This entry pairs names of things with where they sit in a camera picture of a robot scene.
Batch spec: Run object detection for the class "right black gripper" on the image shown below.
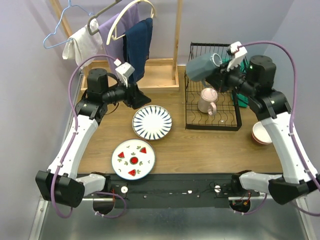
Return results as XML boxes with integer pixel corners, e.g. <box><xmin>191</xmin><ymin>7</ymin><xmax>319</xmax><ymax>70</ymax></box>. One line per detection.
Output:
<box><xmin>206</xmin><ymin>58</ymin><xmax>257</xmax><ymax>98</ymax></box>

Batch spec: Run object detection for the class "blue striped white plate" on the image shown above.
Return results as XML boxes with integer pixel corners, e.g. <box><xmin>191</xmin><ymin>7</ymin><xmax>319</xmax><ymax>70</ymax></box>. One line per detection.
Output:
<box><xmin>132</xmin><ymin>105</ymin><xmax>173</xmax><ymax>141</ymax></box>

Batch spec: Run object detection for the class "pink ceramic mug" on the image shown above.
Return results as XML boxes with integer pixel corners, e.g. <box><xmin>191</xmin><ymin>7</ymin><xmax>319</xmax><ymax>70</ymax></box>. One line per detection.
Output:
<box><xmin>197</xmin><ymin>88</ymin><xmax>218</xmax><ymax>116</ymax></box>

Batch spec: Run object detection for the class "grey ceramic mug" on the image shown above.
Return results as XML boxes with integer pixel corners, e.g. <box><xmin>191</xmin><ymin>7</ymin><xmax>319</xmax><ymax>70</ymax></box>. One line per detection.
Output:
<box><xmin>185</xmin><ymin>52</ymin><xmax>222</xmax><ymax>82</ymax></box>

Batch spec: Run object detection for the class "black wire dish rack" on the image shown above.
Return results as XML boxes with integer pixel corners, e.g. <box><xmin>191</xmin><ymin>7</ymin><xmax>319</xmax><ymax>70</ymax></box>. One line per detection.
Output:
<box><xmin>184</xmin><ymin>41</ymin><xmax>250</xmax><ymax>132</ymax></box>

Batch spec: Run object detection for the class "white bowl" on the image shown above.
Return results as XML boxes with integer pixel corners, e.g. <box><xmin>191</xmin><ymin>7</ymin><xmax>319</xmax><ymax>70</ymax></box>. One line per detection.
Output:
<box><xmin>251</xmin><ymin>121</ymin><xmax>273</xmax><ymax>143</ymax></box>

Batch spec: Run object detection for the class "orange bowl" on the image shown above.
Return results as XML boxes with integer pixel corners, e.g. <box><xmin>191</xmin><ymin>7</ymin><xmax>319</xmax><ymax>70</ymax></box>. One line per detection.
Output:
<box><xmin>251</xmin><ymin>135</ymin><xmax>272</xmax><ymax>145</ymax></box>

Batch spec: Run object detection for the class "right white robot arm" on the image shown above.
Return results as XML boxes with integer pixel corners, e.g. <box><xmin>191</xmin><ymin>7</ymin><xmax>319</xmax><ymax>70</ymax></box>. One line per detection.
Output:
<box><xmin>205</xmin><ymin>53</ymin><xmax>320</xmax><ymax>205</ymax></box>

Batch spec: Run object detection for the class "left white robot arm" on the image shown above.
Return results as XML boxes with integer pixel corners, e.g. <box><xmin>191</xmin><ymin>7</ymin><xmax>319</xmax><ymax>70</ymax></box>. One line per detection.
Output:
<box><xmin>35</xmin><ymin>63</ymin><xmax>151</xmax><ymax>208</ymax></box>

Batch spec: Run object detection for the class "wooden clothes rack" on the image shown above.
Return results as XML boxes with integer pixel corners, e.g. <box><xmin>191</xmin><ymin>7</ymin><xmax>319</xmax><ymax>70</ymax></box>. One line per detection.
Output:
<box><xmin>49</xmin><ymin>0</ymin><xmax>183</xmax><ymax>95</ymax></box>

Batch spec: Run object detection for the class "green t-shirt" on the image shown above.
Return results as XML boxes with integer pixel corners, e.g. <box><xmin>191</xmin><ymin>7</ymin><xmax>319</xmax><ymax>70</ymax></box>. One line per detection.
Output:
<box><xmin>236</xmin><ymin>59</ymin><xmax>248</xmax><ymax>108</ymax></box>

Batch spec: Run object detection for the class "purple cloth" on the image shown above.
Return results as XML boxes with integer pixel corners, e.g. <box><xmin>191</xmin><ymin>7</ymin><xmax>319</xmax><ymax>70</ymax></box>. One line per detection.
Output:
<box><xmin>97</xmin><ymin>3</ymin><xmax>141</xmax><ymax>73</ymax></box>

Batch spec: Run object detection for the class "dark blue cloth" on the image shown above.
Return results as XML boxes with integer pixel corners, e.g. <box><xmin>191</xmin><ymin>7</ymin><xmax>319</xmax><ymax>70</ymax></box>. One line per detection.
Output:
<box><xmin>123</xmin><ymin>17</ymin><xmax>153</xmax><ymax>84</ymax></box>

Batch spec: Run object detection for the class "watermelon pattern white plate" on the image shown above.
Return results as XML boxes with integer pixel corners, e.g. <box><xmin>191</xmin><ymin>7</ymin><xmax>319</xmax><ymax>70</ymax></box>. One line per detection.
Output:
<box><xmin>111</xmin><ymin>139</ymin><xmax>156</xmax><ymax>181</ymax></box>

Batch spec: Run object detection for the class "cream hanger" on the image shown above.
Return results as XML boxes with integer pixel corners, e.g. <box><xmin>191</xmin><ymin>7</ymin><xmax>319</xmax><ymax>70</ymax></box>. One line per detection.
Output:
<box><xmin>105</xmin><ymin>0</ymin><xmax>156</xmax><ymax>46</ymax></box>

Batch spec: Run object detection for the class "white cloth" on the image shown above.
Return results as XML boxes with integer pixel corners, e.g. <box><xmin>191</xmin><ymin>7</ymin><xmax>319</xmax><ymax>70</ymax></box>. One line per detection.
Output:
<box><xmin>62</xmin><ymin>26</ymin><xmax>103</xmax><ymax>66</ymax></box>

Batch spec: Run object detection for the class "grey hanger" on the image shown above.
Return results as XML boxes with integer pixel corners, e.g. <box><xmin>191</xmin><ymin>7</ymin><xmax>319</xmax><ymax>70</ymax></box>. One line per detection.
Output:
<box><xmin>86</xmin><ymin>0</ymin><xmax>122</xmax><ymax>36</ymax></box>

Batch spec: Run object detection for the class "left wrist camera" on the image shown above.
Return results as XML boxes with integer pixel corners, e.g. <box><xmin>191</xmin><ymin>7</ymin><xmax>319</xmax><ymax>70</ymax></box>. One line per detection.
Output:
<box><xmin>114</xmin><ymin>58</ymin><xmax>135</xmax><ymax>88</ymax></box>

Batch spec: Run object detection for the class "black mounting base rail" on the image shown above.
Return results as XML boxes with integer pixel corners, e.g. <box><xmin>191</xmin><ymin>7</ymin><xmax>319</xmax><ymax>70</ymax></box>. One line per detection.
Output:
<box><xmin>39</xmin><ymin>172</ymin><xmax>276</xmax><ymax>210</ymax></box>

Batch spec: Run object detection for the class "blue wire hanger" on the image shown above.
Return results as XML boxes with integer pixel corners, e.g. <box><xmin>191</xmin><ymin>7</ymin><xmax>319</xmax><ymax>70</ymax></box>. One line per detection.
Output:
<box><xmin>42</xmin><ymin>0</ymin><xmax>94</xmax><ymax>50</ymax></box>

